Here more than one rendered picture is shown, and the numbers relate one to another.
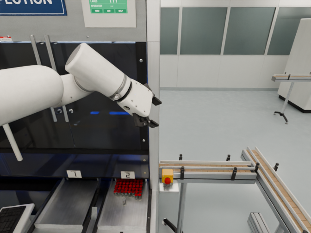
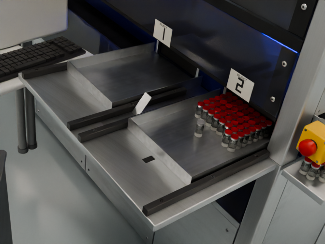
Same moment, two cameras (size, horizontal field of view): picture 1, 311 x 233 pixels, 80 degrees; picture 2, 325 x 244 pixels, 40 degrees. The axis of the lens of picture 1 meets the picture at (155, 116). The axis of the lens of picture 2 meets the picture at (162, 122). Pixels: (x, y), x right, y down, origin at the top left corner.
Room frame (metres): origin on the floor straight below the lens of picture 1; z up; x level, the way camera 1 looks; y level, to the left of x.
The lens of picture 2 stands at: (0.01, -0.43, 1.60)
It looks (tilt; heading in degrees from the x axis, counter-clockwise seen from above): 35 degrees down; 46
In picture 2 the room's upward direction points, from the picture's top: 9 degrees clockwise
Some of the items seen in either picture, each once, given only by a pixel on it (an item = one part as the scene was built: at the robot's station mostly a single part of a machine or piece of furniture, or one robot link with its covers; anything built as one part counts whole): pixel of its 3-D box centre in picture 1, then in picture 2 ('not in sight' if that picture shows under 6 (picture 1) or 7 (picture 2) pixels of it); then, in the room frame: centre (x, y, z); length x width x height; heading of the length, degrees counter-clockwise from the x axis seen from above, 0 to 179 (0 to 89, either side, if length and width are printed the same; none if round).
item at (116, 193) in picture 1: (127, 193); (218, 124); (0.82, 0.18, 0.91); 0.18 x 0.02 x 0.05; 89
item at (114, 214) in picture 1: (127, 200); (206, 131); (0.77, 0.18, 0.90); 0.34 x 0.26 x 0.04; 179
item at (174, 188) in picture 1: (168, 184); (317, 177); (0.93, -0.09, 0.87); 0.14 x 0.13 x 0.02; 179
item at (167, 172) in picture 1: (167, 175); (319, 141); (0.89, -0.08, 0.99); 0.08 x 0.07 x 0.07; 179
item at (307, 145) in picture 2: (167, 180); (308, 147); (0.84, -0.08, 0.99); 0.04 x 0.04 x 0.04; 89
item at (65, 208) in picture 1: (72, 199); (135, 73); (0.78, 0.52, 0.90); 0.34 x 0.26 x 0.04; 179
